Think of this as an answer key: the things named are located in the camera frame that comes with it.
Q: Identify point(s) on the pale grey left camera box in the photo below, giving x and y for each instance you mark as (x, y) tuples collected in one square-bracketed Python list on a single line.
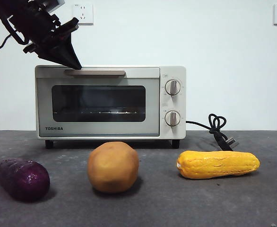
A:
[(54, 3)]

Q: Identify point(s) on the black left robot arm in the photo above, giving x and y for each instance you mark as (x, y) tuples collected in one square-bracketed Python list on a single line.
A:
[(27, 21)]

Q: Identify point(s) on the brown potato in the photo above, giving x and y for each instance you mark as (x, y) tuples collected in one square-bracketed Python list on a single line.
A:
[(112, 168)]

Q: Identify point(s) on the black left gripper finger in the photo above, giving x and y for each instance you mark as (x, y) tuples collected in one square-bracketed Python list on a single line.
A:
[(72, 50), (63, 55)]

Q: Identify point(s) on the oven timer knob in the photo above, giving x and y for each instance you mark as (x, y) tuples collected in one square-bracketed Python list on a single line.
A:
[(172, 118)]

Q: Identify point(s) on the yellow corn cob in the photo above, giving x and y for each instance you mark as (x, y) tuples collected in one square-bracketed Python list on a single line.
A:
[(219, 164)]

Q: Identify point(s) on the white Toshiba toaster oven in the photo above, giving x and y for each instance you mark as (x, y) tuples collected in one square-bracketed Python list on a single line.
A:
[(171, 134)]

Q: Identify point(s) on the purple eggplant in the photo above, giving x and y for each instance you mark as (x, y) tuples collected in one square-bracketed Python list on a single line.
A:
[(22, 180)]

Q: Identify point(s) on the oven temperature knob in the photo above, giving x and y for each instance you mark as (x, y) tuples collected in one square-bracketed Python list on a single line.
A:
[(173, 87)]

